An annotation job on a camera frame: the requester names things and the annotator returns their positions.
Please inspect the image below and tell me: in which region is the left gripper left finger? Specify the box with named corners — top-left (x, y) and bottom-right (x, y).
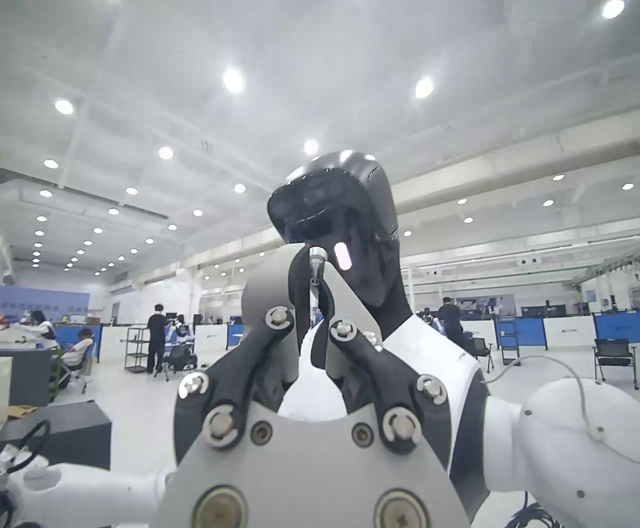
top-left (175, 244), bottom-right (314, 452)

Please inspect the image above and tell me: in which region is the small metal threaded shaft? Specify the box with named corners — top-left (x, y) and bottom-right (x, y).
top-left (307, 246), bottom-right (329, 287)

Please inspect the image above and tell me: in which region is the black metal rack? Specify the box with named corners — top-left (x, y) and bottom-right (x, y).
top-left (124, 327), bottom-right (151, 374)

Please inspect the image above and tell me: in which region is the dark cabinet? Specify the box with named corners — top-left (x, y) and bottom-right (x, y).
top-left (0, 400), bottom-right (112, 472)

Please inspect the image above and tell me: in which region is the person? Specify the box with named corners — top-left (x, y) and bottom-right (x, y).
top-left (146, 303), bottom-right (169, 375)
top-left (60, 327), bottom-right (96, 374)
top-left (437, 297), bottom-right (466, 352)
top-left (20, 310), bottom-right (59, 352)

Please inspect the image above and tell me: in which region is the white partition panel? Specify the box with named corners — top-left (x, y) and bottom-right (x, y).
top-left (543, 316), bottom-right (596, 348)
top-left (194, 324), bottom-right (229, 354)

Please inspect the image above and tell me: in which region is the thin white cable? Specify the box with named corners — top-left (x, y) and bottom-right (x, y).
top-left (480, 355), bottom-right (640, 464)

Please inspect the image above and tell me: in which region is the robot body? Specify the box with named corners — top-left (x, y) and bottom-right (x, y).
top-left (266, 149), bottom-right (524, 524)

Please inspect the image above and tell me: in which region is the blue partition panel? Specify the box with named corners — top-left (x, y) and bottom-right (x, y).
top-left (592, 310), bottom-right (640, 346)
top-left (495, 317), bottom-right (549, 349)
top-left (54, 322), bottom-right (104, 364)

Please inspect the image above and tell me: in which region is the black cable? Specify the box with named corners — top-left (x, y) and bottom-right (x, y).
top-left (514, 492), bottom-right (564, 528)
top-left (0, 419), bottom-right (53, 476)

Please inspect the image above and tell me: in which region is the black chair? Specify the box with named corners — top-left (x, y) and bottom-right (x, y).
top-left (593, 338), bottom-right (639, 390)
top-left (470, 337), bottom-right (494, 374)

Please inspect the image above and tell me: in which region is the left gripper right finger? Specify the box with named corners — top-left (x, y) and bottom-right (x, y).
top-left (311, 268), bottom-right (453, 454)

